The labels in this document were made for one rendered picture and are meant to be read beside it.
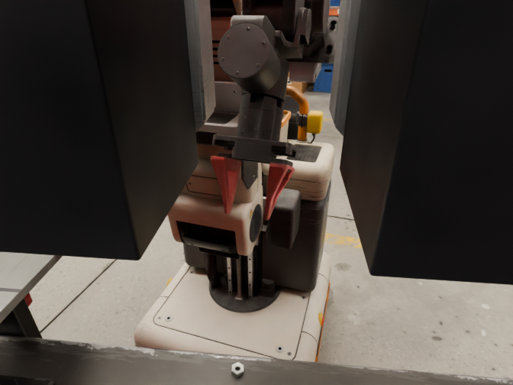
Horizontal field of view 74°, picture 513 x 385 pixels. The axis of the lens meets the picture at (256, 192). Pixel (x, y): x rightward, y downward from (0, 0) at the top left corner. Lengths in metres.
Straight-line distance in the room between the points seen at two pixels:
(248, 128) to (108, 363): 0.32
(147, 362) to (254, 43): 0.37
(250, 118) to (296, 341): 0.90
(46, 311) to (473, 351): 1.88
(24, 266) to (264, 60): 0.32
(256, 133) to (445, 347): 1.45
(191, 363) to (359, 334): 1.26
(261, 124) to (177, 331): 0.94
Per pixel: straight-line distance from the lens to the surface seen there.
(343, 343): 1.59
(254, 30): 0.38
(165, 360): 0.45
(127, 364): 0.46
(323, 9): 0.57
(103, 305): 1.83
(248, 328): 1.24
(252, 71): 0.37
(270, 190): 0.42
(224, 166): 0.43
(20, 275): 0.42
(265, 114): 0.43
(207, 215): 0.85
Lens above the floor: 1.23
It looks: 29 degrees down
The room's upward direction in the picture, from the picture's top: straight up
